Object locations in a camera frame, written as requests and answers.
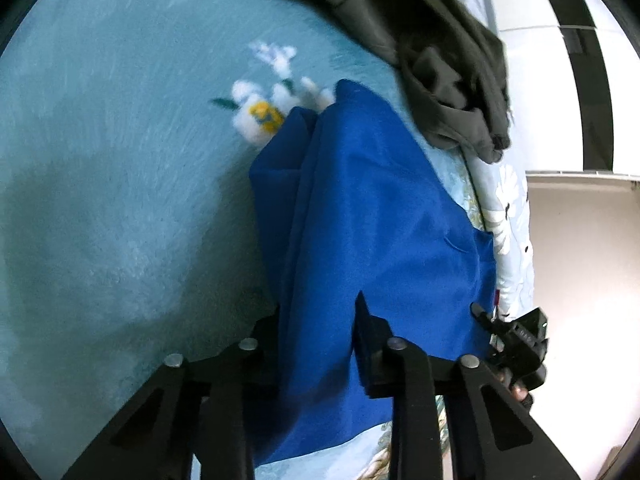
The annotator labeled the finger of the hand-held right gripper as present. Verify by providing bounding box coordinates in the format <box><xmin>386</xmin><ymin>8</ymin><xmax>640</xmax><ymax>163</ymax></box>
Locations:
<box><xmin>471</xmin><ymin>302</ymin><xmax>507</xmax><ymax>348</ymax></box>

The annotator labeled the blue garment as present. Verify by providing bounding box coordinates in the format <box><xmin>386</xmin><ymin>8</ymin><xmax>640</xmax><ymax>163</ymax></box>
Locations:
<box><xmin>247</xmin><ymin>79</ymin><xmax>498</xmax><ymax>466</ymax></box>

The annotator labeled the dark door frame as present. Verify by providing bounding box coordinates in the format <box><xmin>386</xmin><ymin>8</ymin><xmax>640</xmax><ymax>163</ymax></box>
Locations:
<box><xmin>530</xmin><ymin>0</ymin><xmax>616</xmax><ymax>171</ymax></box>

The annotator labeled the light blue floral duvet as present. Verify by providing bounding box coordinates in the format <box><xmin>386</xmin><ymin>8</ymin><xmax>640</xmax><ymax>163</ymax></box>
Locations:
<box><xmin>450</xmin><ymin>0</ymin><xmax>536</xmax><ymax>321</ymax></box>

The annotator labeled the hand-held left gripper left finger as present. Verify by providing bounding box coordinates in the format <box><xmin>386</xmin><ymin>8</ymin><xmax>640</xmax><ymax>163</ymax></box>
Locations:
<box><xmin>62</xmin><ymin>305</ymin><xmax>282</xmax><ymax>480</ymax></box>

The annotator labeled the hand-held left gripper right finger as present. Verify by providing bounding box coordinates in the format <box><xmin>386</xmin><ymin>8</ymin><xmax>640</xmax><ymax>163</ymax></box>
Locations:
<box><xmin>354</xmin><ymin>291</ymin><xmax>582</xmax><ymax>480</ymax></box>

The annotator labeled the teal floral blanket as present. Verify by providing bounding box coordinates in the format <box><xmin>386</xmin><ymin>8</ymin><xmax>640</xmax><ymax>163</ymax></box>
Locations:
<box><xmin>0</xmin><ymin>0</ymin><xmax>493</xmax><ymax>480</ymax></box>

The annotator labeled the person's right hand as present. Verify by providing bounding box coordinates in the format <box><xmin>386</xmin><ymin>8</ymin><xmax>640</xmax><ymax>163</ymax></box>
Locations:
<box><xmin>509</xmin><ymin>374</ymin><xmax>534</xmax><ymax>407</ymax></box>

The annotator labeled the dark grey garment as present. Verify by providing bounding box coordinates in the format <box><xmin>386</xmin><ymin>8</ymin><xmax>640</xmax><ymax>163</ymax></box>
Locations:
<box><xmin>265</xmin><ymin>0</ymin><xmax>513</xmax><ymax>163</ymax></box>

